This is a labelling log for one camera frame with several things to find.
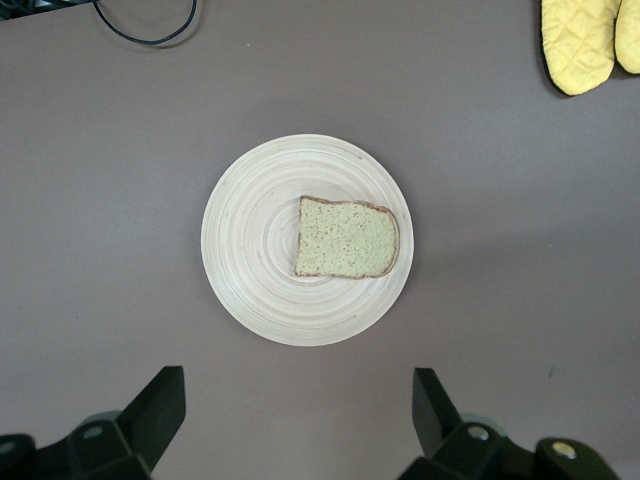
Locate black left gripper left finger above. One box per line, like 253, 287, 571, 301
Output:
0, 365, 187, 480

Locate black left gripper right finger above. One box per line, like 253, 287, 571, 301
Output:
399, 368, 619, 480

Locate round light wooden plate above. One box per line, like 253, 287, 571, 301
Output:
200, 132, 415, 347

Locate slice of toast bread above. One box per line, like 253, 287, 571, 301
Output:
293, 195, 401, 280

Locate yellow quilted oven mitt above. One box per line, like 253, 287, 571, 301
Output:
538, 0, 640, 97

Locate dark flat object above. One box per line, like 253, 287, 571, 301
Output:
0, 0, 96, 22

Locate thin black cable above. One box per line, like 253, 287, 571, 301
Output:
92, 0, 199, 49

